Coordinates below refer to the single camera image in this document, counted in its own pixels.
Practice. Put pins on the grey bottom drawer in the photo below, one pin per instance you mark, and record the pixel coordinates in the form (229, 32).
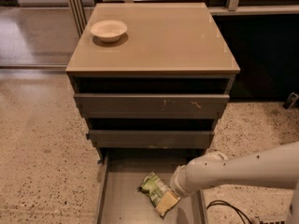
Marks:
(124, 169)

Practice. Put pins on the green jalapeno chip bag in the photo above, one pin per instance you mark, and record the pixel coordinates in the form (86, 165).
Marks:
(154, 188)

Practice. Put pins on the small dark floor object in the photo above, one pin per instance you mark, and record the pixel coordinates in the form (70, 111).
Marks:
(291, 100)

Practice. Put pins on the grey drawer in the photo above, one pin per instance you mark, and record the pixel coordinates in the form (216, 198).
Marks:
(124, 169)
(151, 139)
(151, 106)

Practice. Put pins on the white bowl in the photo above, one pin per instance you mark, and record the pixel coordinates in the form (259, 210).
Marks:
(109, 30)

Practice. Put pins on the grey middle drawer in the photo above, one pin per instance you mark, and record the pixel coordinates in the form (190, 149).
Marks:
(151, 139)

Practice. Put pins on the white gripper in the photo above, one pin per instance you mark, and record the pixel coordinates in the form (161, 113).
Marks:
(176, 182)

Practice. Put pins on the grey top drawer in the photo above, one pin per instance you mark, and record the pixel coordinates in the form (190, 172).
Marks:
(151, 106)

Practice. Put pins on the metal floor vent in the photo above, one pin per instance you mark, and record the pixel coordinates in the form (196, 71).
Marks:
(268, 220)

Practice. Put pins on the grey drawer cabinet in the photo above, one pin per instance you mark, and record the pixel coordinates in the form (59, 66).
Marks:
(169, 48)

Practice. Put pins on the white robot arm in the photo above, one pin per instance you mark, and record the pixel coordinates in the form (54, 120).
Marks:
(273, 168)

